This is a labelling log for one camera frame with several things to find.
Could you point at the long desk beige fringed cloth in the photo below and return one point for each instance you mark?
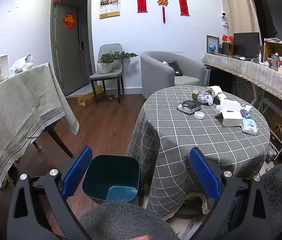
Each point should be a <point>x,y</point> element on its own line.
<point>256,70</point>

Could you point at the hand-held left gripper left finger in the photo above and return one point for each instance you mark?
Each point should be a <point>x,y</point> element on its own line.
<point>78,172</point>

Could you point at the black white snack bag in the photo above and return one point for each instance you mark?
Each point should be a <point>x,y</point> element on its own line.
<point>188,106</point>

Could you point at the picture frame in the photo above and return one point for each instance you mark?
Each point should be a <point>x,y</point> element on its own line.
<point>212,40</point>

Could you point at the silver foil wrapper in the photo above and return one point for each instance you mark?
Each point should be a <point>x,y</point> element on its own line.
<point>204,98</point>

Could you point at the table with beige tablecloth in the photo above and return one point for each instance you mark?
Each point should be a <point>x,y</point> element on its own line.
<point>13,100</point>

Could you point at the blue white tissue packet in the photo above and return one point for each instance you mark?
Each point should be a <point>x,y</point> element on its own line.
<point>249,126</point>

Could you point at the slim white bottle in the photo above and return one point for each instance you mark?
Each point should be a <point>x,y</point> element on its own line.
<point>259,56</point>

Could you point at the flat cardboard box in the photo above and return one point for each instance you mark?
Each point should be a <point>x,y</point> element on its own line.
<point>88,98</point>

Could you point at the dark teal waste bin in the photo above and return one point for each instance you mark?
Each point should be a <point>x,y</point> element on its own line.
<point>111,172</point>

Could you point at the plastic bag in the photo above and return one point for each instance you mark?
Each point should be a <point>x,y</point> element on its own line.
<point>21,65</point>

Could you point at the beige curtain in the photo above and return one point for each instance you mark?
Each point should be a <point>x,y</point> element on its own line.
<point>238,5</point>

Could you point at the red diamond door decoration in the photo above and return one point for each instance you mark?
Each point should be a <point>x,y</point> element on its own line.
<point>69,20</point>

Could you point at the grey dining chair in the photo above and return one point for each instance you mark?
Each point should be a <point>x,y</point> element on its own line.
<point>109,48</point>

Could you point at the black monitor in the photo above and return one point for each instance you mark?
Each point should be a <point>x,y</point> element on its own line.
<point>246,43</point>

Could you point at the wall calendar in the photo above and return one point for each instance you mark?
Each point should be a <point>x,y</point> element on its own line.
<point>109,6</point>

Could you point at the grey paper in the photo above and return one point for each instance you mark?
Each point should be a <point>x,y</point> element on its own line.
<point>246,110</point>

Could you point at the black handbag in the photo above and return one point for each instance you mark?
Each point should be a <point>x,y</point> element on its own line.
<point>176,68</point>

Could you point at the white round lid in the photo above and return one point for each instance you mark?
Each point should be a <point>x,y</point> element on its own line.
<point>199,115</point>

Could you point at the potted plant white pot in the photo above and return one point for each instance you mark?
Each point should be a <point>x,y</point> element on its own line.
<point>105,67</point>

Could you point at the brown speaker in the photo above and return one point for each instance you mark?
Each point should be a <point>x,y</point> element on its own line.
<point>227,48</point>

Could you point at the grey door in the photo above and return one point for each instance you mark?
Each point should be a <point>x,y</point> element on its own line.
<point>68,55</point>

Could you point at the white paper sheet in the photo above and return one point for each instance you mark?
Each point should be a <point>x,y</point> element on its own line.
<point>216,89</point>

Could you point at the round table grey checked tablecloth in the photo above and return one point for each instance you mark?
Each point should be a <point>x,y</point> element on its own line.
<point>181,135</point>

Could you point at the small red flags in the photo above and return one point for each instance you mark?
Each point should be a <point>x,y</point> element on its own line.
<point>227,38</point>

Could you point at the grey armchair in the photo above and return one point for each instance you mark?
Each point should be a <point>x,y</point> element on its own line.
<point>156,72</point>

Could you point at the white security camera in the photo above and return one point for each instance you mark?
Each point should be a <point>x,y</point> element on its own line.
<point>223,17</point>

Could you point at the small white paper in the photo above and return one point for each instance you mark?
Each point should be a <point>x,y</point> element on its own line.
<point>165,62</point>

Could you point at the blue globe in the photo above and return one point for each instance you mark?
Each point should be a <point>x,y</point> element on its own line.
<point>212,47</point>

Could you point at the small white dark box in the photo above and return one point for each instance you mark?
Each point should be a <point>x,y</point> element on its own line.
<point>219,96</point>

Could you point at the red hanging scroll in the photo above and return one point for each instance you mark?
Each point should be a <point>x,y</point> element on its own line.
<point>141,3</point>
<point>183,7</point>

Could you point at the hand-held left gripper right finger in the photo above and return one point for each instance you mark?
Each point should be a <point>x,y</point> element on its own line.
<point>203,172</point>

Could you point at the white cardboard box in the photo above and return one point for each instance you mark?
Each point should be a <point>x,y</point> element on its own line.
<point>232,120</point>

